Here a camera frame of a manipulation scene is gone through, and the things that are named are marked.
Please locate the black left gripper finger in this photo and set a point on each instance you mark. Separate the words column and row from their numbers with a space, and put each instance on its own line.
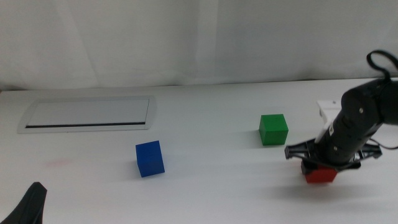
column 29, row 208

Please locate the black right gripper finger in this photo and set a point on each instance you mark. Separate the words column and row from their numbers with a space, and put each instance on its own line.
column 306, row 168

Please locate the red cube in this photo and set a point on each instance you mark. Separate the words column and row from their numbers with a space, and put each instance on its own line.
column 320, row 177

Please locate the green cube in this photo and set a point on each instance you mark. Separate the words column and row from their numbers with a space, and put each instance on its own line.
column 273, row 130

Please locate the blue cube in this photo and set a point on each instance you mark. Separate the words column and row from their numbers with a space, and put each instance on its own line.
column 149, row 160

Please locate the white curtain backdrop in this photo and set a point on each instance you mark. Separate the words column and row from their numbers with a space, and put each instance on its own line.
column 186, row 40

